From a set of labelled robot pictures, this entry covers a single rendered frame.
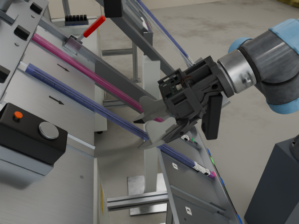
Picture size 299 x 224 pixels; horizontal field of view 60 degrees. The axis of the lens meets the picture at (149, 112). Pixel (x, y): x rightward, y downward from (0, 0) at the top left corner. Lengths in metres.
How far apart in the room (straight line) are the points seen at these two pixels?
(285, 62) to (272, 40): 0.05
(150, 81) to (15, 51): 0.67
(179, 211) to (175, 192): 0.04
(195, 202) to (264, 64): 0.30
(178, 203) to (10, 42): 0.38
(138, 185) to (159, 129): 1.09
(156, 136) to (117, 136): 1.37
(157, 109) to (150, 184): 0.91
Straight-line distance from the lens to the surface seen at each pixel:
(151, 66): 0.95
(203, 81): 0.48
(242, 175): 1.71
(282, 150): 1.12
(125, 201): 1.14
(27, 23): 0.45
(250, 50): 0.49
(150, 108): 0.56
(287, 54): 0.50
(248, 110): 2.21
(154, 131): 0.49
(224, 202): 0.68
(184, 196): 0.55
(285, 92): 0.56
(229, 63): 0.49
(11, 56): 0.36
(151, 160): 1.28
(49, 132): 0.31
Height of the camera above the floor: 1.28
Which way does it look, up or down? 38 degrees down
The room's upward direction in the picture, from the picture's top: straight up
